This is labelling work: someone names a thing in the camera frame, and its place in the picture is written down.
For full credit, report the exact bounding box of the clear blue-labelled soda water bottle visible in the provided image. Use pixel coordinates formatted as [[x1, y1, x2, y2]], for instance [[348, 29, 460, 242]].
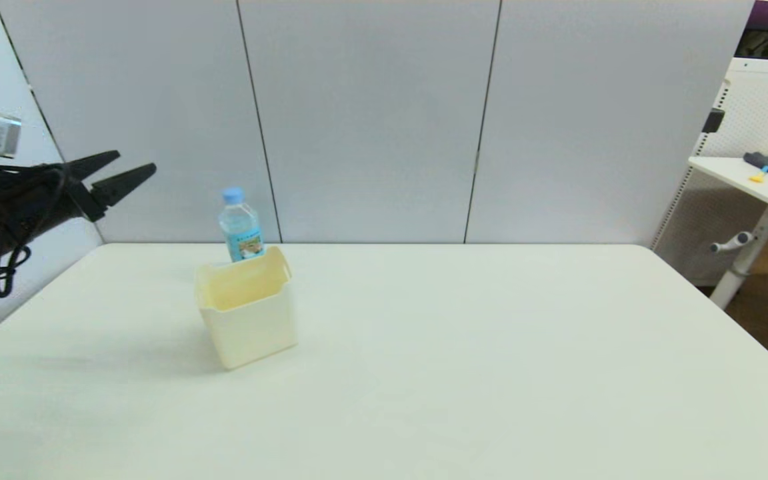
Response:
[[218, 187, 266, 263]]

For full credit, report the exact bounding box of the cream plastic storage bin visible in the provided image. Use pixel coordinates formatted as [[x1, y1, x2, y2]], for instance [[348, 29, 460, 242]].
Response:
[[195, 245, 299, 370]]

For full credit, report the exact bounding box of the white pegboard panel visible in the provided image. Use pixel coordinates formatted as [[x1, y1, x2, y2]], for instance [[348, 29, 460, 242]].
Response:
[[651, 57, 768, 287]]

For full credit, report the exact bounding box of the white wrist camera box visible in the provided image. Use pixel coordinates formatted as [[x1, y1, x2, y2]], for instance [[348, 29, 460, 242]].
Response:
[[0, 111, 23, 159]]

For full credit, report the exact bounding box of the grey desk crank handle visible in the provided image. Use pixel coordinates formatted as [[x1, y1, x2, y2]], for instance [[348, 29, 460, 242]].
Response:
[[711, 231, 756, 253]]

